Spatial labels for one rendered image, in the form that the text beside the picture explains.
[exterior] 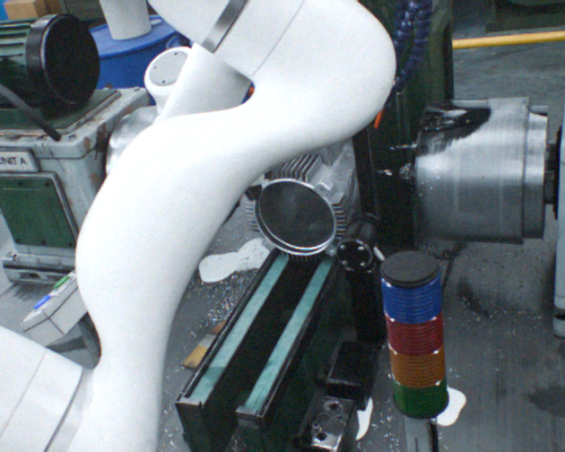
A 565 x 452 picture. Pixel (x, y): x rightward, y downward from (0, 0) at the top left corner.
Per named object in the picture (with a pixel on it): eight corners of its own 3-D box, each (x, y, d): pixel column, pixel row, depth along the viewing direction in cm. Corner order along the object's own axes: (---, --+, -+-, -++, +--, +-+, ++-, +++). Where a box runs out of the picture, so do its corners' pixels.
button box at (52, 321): (101, 282, 118) (81, 259, 117) (126, 268, 114) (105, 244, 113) (39, 350, 105) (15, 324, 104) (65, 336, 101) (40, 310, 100)
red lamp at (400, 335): (395, 318, 79) (391, 287, 77) (448, 324, 77) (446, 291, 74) (382, 353, 74) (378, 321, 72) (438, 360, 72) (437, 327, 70)
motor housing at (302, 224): (292, 204, 147) (277, 122, 137) (379, 209, 139) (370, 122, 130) (255, 258, 132) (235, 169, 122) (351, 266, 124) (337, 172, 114)
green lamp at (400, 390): (401, 377, 84) (397, 348, 81) (451, 383, 81) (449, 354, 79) (389, 413, 79) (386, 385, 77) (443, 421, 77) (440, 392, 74)
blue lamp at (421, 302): (391, 287, 77) (387, 253, 75) (446, 291, 74) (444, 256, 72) (378, 321, 72) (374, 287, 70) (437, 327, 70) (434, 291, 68)
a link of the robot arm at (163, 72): (222, 154, 101) (241, 102, 105) (183, 98, 90) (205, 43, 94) (174, 151, 105) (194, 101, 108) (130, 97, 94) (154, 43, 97)
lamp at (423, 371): (397, 348, 81) (395, 318, 79) (449, 354, 79) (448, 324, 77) (386, 385, 77) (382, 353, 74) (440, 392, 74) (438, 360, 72)
